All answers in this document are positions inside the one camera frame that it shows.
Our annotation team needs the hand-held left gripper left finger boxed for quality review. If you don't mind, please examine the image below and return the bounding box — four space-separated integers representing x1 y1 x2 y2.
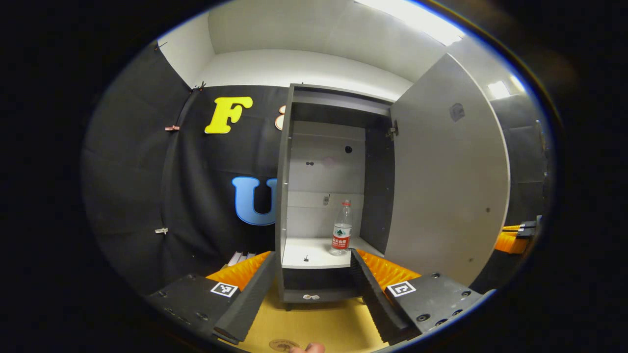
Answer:
147 251 278 344

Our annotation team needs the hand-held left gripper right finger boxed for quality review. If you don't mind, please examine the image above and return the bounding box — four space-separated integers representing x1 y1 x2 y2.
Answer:
350 249 486 345

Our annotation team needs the round cork coaster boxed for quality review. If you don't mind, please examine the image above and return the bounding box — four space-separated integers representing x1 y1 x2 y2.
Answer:
269 339 301 353

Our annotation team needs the clear plastic bottle red label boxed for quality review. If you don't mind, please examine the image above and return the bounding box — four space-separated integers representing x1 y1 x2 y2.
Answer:
330 200 354 256

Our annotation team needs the beige cabinet door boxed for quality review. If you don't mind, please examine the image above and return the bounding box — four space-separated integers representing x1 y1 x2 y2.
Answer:
384 53 512 288

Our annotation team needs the dark grey cabinet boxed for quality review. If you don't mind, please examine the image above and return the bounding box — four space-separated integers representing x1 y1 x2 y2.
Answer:
275 83 399 312

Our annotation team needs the small ceiling light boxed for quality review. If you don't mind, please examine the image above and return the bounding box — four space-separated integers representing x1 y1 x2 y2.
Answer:
487 75 524 100

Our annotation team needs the black backdrop cloth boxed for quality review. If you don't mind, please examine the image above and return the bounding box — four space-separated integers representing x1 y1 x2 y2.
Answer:
81 42 552 295

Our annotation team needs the long ceiling light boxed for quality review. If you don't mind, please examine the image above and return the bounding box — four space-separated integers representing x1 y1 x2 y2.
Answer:
356 0 465 46

